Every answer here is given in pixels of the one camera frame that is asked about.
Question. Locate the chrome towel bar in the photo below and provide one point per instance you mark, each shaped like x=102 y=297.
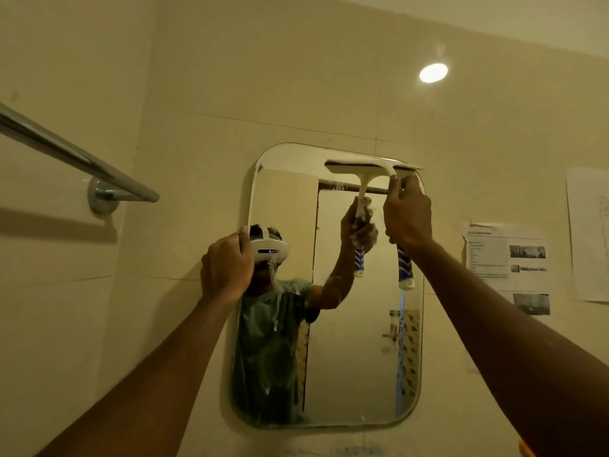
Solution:
x=66 y=152

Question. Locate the rounded rectangular wall mirror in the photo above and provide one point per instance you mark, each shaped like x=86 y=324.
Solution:
x=352 y=337

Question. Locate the chrome towel bar bracket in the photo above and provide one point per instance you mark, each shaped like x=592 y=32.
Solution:
x=99 y=197

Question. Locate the printed paper notice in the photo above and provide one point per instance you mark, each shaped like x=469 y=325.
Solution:
x=495 y=259

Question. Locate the person's right forearm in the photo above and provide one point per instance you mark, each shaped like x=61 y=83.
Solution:
x=514 y=356

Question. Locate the white paper sheet with drawing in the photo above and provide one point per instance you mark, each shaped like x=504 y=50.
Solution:
x=587 y=233

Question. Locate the person's left forearm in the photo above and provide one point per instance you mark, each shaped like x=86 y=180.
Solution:
x=157 y=375

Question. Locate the person's right hand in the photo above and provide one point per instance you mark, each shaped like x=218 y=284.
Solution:
x=408 y=216

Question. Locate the person's left hand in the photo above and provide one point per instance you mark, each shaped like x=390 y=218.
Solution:
x=224 y=271

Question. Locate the person's left fingers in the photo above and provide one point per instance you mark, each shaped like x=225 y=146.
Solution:
x=242 y=245

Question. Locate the person's right fingers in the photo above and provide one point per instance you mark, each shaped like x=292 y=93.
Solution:
x=402 y=187

